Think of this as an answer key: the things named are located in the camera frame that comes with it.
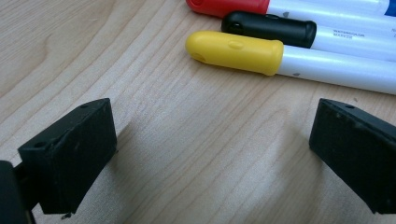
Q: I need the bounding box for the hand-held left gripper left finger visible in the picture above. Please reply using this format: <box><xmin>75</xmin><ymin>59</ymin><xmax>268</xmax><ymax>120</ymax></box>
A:
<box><xmin>17</xmin><ymin>97</ymin><xmax>119</xmax><ymax>220</ymax></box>

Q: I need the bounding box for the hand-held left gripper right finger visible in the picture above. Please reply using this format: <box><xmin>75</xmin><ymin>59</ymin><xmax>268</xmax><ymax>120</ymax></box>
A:
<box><xmin>308</xmin><ymin>97</ymin><xmax>396</xmax><ymax>216</ymax></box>

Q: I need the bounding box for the yellow marker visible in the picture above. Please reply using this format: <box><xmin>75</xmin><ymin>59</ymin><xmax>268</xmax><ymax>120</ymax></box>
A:
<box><xmin>185</xmin><ymin>30</ymin><xmax>396</xmax><ymax>96</ymax></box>

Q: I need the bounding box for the red marker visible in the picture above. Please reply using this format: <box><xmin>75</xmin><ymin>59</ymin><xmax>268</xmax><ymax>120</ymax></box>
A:
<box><xmin>185</xmin><ymin>0</ymin><xmax>396</xmax><ymax>40</ymax></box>

